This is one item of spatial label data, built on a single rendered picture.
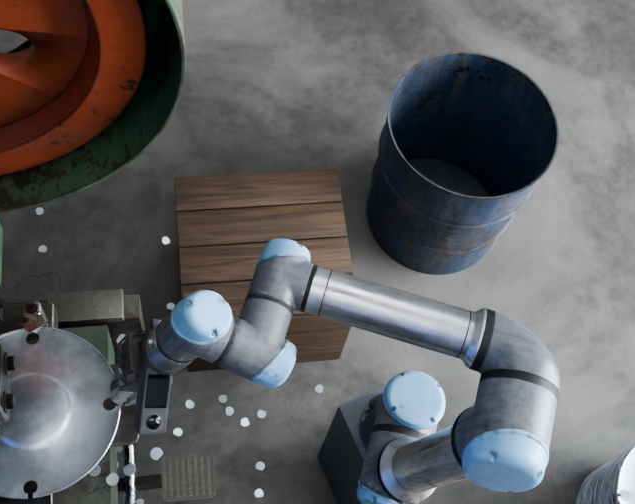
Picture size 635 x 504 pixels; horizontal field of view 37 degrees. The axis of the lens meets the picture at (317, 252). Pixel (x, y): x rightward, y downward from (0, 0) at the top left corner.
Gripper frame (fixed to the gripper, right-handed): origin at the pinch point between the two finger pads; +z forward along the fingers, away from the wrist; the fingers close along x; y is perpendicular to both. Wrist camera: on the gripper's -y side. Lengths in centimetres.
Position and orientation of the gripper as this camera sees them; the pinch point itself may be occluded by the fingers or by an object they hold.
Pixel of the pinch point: (121, 403)
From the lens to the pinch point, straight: 161.4
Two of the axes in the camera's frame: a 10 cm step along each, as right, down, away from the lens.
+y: -1.5, -9.0, 4.1
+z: -5.1, 4.3, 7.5
